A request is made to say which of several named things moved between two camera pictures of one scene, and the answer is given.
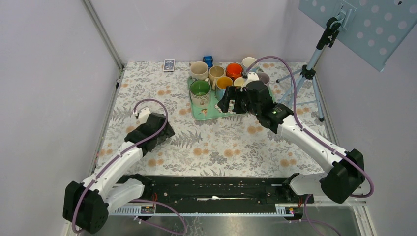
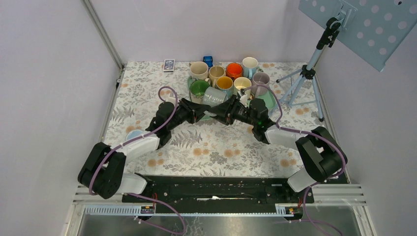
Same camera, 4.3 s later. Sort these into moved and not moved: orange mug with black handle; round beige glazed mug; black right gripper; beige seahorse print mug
Moved: black right gripper
Not moved: orange mug with black handle; round beige glazed mug; beige seahorse print mug
